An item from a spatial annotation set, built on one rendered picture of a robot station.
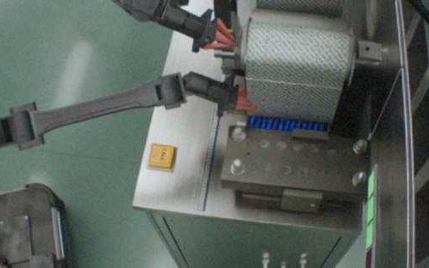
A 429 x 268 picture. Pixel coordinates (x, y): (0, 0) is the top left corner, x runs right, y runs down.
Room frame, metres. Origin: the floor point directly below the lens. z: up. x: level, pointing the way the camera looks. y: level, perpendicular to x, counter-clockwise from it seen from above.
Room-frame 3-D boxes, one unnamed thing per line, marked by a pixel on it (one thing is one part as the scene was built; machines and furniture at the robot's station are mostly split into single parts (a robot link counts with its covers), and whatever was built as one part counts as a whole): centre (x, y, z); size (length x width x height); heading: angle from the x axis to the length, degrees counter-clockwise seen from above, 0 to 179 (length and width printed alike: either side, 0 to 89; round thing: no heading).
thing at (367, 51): (0.65, -0.40, 1.28); 0.06 x 0.05 x 0.02; 74
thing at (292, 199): (0.43, -0.21, 0.96); 0.10 x 0.03 x 0.11; 74
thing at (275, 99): (0.64, -0.22, 1.11); 0.23 x 0.01 x 0.18; 74
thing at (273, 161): (0.52, -0.22, 1.00); 0.40 x 0.16 x 0.06; 74
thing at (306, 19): (0.82, -0.27, 1.17); 0.26 x 0.12 x 0.12; 74
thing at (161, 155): (0.65, 0.15, 0.91); 0.07 x 0.07 x 0.02; 74
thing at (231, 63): (0.78, -0.09, 1.05); 0.06 x 0.05 x 0.31; 74
